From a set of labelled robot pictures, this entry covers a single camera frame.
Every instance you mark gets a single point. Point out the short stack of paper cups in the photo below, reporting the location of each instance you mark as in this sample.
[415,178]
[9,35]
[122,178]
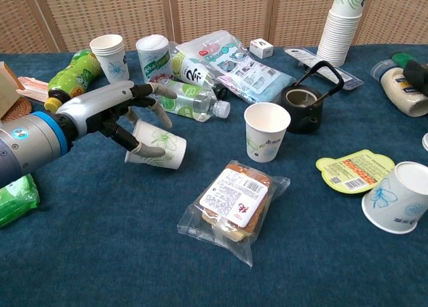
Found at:
[112,63]

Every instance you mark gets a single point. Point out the white paper cup upright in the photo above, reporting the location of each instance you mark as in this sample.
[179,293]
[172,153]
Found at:
[265,136]

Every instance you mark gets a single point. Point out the green tissue pack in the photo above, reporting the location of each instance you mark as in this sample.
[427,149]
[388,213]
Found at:
[16,200]

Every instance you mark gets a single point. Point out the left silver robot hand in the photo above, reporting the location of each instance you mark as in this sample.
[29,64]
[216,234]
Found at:
[97,103]

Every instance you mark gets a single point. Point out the dark blue blister pack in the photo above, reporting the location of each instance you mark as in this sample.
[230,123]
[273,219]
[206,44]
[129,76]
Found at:
[349,78]

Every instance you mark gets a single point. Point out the blue felt table cover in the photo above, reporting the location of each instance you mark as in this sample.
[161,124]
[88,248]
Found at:
[100,236]

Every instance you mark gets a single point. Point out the white paper cup blue logo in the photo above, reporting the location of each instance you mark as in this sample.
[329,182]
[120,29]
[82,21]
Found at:
[425,140]

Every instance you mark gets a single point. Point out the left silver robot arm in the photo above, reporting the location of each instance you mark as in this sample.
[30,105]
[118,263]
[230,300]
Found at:
[30,143]

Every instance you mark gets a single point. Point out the clear bag with blue cloth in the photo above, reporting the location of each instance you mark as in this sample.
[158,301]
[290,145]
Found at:
[240,69]

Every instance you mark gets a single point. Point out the bottle with white-green label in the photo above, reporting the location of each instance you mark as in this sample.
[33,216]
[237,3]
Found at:
[190,74]

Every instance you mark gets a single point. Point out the white squeeze sauce bottle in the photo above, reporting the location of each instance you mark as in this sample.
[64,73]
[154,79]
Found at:
[398,89]

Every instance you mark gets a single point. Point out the white wet wipes canister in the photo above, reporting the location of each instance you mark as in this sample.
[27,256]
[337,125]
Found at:
[154,59]

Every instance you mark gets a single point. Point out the wicker folding screen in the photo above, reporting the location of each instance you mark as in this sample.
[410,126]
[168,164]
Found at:
[214,9]

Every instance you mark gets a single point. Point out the sandwich in clear wrapper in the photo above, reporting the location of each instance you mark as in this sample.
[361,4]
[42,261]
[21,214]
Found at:
[230,203]

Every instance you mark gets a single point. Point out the beige carton box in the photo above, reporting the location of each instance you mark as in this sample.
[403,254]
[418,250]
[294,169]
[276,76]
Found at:
[8,86]

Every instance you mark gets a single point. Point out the clear water bottle green label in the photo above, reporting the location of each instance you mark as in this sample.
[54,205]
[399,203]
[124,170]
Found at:
[194,101]

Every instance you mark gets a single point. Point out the white paper cup green flower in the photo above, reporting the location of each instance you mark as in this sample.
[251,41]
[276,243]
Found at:
[167,143]

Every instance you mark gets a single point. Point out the pink striped package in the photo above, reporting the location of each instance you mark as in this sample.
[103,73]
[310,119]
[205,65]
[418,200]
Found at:
[33,88]

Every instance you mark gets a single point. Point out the white paper cup blue flower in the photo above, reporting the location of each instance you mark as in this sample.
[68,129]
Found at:
[398,200]

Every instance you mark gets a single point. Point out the tall stack of paper cups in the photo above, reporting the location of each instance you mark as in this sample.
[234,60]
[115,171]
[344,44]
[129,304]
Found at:
[341,29]

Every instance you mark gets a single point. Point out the small white box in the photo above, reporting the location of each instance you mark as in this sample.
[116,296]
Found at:
[261,48]

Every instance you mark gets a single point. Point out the green drink bottle yellow cap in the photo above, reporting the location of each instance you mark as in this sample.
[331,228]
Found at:
[75,76]

